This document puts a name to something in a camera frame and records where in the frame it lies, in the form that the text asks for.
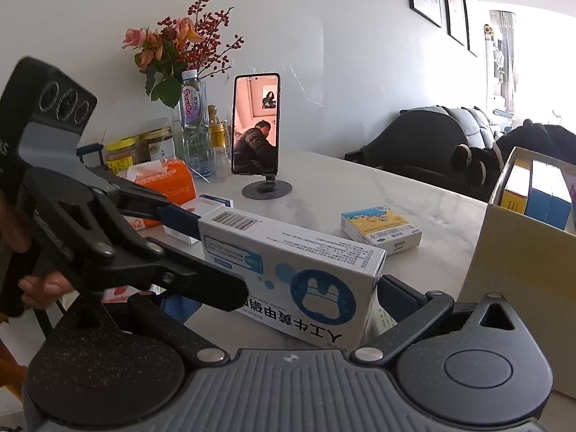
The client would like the glass jar yellow lid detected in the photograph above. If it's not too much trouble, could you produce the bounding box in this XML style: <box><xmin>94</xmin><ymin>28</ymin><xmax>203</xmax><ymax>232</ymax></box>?
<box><xmin>104</xmin><ymin>136</ymin><xmax>138</xmax><ymax>175</ymax></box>

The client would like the glass jar gold lid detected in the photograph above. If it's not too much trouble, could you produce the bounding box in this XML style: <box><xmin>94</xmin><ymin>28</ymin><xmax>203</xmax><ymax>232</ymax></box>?
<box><xmin>140</xmin><ymin>126</ymin><xmax>176</xmax><ymax>161</ymax></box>

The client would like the person left hand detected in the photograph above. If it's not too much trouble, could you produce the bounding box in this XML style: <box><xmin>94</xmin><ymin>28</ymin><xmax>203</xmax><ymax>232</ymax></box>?
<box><xmin>1</xmin><ymin>193</ymin><xmax>74</xmax><ymax>309</ymax></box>

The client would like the orange red flower bouquet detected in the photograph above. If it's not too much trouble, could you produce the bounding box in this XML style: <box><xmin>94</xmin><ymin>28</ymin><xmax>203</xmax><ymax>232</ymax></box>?
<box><xmin>122</xmin><ymin>0</ymin><xmax>244</xmax><ymax>107</ymax></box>

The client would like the orange tissue pack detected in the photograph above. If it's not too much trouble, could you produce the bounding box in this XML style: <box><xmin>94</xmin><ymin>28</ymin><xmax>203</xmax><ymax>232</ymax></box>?
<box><xmin>118</xmin><ymin>158</ymin><xmax>196</xmax><ymax>205</ymax></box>

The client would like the small white red medicine box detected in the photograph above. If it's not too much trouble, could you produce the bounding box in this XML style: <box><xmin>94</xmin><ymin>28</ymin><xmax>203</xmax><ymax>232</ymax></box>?
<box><xmin>158</xmin><ymin>194</ymin><xmax>233</xmax><ymax>245</ymax></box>

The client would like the clear water bottle vase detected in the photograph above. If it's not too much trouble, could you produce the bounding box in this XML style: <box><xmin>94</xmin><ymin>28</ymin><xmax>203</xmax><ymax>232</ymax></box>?
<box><xmin>180</xmin><ymin>69</ymin><xmax>216</xmax><ymax>180</ymax></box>

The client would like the black fluffy coat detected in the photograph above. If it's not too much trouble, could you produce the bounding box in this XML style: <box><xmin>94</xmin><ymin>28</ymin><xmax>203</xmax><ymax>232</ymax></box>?
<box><xmin>450</xmin><ymin>119</ymin><xmax>576</xmax><ymax>202</ymax></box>

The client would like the white blue rabbit medicine box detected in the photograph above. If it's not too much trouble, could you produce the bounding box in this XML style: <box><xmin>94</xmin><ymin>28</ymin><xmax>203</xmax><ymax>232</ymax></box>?
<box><xmin>198</xmin><ymin>207</ymin><xmax>386</xmax><ymax>352</ymax></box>

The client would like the large tan cardboard box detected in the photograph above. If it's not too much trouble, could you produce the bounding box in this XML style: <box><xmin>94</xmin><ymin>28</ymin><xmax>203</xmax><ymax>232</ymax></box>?
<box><xmin>458</xmin><ymin>147</ymin><xmax>576</xmax><ymax>397</ymax></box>

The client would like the large blue medicine box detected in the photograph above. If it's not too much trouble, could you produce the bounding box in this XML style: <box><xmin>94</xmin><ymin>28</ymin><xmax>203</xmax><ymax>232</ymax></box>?
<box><xmin>524</xmin><ymin>161</ymin><xmax>572</xmax><ymax>230</ymax></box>

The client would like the smartphone on stand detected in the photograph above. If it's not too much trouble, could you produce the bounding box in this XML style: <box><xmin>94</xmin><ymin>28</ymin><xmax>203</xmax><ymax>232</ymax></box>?
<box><xmin>231</xmin><ymin>72</ymin><xmax>292</xmax><ymax>200</ymax></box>

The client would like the black dining chair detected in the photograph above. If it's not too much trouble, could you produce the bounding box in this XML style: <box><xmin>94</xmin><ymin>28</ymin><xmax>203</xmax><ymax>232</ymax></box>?
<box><xmin>345</xmin><ymin>108</ymin><xmax>468</xmax><ymax>194</ymax></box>

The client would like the framed picture middle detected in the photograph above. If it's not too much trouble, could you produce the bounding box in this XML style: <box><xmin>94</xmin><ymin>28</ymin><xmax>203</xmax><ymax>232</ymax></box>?
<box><xmin>445</xmin><ymin>0</ymin><xmax>468</xmax><ymax>46</ymax></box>

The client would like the framed picture right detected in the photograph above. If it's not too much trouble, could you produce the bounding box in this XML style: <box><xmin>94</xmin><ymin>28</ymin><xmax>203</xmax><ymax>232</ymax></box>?
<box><xmin>463</xmin><ymin>0</ymin><xmax>477</xmax><ymax>57</ymax></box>

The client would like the yellow orange medicine box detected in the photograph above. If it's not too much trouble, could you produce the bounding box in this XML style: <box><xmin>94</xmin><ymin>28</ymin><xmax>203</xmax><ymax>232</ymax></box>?
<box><xmin>500</xmin><ymin>159</ymin><xmax>531</xmax><ymax>215</ymax></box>

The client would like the yellow cartoon medicine box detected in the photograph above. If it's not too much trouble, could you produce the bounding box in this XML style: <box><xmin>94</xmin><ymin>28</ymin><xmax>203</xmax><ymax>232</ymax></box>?
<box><xmin>341</xmin><ymin>206</ymin><xmax>422</xmax><ymax>255</ymax></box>

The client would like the grey sofa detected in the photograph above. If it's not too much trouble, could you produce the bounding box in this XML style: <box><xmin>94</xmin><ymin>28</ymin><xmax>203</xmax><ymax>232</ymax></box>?
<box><xmin>412</xmin><ymin>105</ymin><xmax>501</xmax><ymax>148</ymax></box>

